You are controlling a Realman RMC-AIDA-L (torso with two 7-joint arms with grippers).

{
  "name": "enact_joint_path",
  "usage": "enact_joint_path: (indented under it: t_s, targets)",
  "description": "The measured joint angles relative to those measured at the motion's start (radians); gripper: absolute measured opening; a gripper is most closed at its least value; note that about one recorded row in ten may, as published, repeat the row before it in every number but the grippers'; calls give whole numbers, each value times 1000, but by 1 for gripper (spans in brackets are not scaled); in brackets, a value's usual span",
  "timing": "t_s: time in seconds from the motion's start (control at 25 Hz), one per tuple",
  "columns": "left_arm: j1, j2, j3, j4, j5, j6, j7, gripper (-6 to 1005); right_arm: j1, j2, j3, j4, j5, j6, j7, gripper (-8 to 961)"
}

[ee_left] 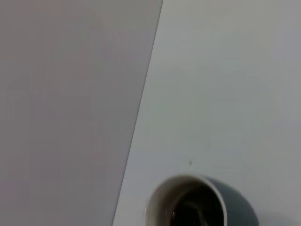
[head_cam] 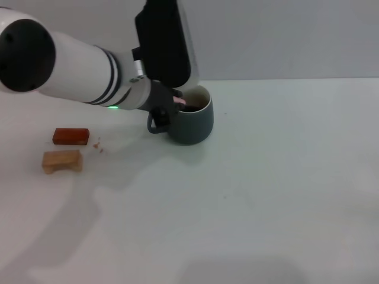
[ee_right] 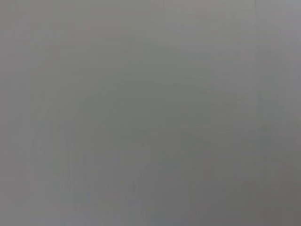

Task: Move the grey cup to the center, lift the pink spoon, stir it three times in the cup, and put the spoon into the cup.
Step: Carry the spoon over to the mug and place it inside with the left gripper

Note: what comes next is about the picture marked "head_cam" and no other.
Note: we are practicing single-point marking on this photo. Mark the light wooden arch block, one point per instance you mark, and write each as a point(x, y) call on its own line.
point(62, 159)

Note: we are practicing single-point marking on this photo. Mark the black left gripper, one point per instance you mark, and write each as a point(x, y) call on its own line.
point(158, 96)

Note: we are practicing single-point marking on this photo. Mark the black white wrist camera box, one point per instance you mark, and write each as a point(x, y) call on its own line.
point(165, 44)

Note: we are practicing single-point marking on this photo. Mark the red-brown wooden block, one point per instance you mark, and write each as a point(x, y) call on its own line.
point(71, 136)

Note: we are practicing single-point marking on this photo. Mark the dark grey ceramic mug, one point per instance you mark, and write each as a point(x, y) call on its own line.
point(195, 127)

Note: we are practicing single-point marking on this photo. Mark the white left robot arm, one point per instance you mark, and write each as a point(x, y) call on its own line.
point(74, 71)

